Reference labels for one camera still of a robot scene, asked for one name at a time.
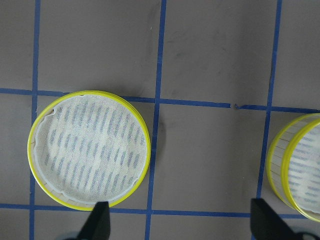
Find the yellow steamer basket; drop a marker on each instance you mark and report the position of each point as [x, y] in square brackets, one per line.
[87, 147]
[293, 165]

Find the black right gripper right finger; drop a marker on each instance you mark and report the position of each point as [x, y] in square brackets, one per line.
[265, 223]

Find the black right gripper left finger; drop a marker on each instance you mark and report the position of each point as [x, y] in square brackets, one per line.
[97, 225]

